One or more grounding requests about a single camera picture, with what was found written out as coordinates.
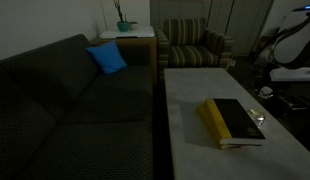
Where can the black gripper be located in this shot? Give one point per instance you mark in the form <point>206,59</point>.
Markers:
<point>290,102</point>

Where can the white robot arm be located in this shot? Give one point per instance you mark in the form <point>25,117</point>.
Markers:
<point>295,43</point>

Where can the small clear glass object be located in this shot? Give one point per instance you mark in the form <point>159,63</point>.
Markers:
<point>256,116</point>

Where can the black book yellow spine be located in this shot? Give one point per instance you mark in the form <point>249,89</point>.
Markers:
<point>238,118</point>

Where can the yellow reddish book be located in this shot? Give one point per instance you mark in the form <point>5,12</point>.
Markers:
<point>203,115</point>

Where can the striped armchair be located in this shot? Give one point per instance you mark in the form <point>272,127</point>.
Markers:
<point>191,55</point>

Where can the wooden side table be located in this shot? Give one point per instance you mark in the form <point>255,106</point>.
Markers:
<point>141,50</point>

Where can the small white pot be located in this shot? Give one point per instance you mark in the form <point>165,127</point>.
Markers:
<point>133,25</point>

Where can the teal plant pot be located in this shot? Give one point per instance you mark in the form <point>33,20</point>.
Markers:
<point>123,26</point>

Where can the blue cushion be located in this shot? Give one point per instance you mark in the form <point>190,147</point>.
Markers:
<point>106,58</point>

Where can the green potted plant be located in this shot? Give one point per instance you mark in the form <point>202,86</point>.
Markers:
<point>119,10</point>

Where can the dark grey sofa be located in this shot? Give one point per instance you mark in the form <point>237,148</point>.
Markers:
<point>78,100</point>

